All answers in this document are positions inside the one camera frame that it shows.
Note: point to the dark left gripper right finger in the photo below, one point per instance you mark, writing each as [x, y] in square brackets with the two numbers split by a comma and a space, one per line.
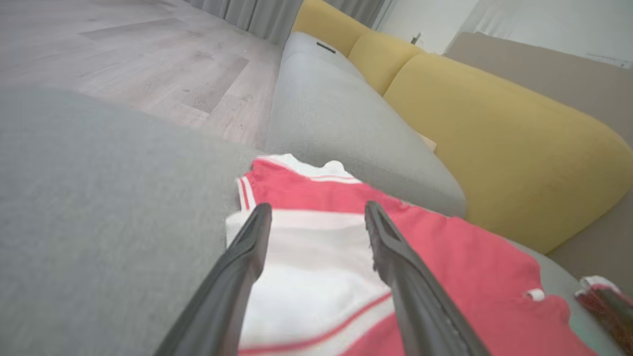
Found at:
[430, 316]

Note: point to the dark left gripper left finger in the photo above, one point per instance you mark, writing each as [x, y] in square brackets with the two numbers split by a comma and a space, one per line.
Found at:
[217, 306]

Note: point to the red garment with white panel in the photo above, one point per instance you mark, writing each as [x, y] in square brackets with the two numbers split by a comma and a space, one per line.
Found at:
[474, 262]

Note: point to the grey and yellow sofa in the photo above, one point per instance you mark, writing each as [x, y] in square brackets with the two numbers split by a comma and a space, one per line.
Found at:
[99, 222]

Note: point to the small beige object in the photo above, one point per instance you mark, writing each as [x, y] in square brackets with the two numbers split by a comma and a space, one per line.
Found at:
[428, 143]

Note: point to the large yellow sofa backrest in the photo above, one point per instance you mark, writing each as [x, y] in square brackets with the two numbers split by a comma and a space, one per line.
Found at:
[519, 158]

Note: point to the narrow grey sofa seat cushion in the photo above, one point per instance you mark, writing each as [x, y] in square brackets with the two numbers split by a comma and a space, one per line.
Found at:
[336, 123]

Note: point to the small yellow sofa backrest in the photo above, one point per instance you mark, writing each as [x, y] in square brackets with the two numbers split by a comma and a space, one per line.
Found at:
[383, 59]

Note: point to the grey pleated curtain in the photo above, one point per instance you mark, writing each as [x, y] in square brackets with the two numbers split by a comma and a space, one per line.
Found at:
[257, 17]
[358, 10]

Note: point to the yellow sofa armrest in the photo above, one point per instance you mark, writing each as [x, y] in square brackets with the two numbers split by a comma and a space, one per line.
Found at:
[326, 22]

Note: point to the wall switch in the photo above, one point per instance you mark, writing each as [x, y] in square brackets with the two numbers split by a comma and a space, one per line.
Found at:
[416, 38]

